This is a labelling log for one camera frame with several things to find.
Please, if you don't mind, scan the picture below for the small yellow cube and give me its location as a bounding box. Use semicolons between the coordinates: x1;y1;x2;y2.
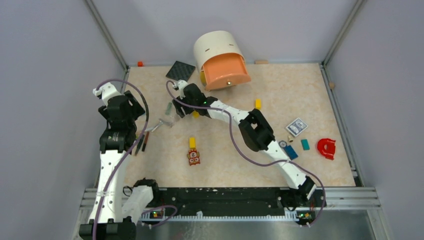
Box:
193;111;200;119

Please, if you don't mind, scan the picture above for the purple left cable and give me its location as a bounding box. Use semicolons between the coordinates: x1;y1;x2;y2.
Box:
92;78;178;240

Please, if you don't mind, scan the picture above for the blue rectangular block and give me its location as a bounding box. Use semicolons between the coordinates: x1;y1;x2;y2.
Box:
283;145;299;160

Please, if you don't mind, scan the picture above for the small red glass vial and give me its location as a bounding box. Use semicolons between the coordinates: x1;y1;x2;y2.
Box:
141;131;150;152

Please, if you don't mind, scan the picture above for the wooden block at back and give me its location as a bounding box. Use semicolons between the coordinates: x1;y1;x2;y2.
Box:
254;60;269;65

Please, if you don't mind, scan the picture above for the peach top drawer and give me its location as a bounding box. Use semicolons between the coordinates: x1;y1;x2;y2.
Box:
201;53;252;91

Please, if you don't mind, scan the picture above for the teal small block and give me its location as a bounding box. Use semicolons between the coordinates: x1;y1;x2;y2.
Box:
300;139;310;151

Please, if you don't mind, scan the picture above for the round small watch dial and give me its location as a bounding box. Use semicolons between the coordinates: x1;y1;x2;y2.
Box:
278;140;288;149

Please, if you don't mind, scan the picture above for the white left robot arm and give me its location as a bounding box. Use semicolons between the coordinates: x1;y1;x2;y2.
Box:
78;79;161;240

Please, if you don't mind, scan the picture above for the yellow rectangular block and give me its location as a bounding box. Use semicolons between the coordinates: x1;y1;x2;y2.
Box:
189;137;196;149

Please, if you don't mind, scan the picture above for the black textured square mat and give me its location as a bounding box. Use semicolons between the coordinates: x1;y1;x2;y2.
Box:
165;61;196;82

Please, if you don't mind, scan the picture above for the green tube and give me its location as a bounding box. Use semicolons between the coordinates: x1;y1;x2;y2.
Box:
165;102;173;116

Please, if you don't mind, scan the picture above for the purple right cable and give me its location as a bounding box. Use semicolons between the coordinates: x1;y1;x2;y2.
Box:
165;80;327;227

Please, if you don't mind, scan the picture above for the yellow block near drawer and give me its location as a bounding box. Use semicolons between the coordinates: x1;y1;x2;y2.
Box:
254;98;262;110

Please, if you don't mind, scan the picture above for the purple cable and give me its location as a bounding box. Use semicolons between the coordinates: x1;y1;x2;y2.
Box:
165;80;327;227
92;78;178;240

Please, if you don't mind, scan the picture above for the red owl number puzzle piece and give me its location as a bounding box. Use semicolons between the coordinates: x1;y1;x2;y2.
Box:
187;148;201;166

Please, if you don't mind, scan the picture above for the cream round drawer organizer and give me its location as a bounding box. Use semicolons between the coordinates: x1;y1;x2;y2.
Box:
193;30;245;73

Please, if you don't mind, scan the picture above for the dark eyeliner pencil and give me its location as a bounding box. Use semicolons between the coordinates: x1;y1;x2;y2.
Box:
134;134;145;156

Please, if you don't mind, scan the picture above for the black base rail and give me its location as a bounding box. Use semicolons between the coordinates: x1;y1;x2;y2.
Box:
147;187;327;217

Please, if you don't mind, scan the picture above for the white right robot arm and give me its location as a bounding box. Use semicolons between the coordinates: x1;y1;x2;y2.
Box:
165;80;317;206

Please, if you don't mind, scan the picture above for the red plastic clip toy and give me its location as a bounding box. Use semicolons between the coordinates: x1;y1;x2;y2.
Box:
316;138;336;160

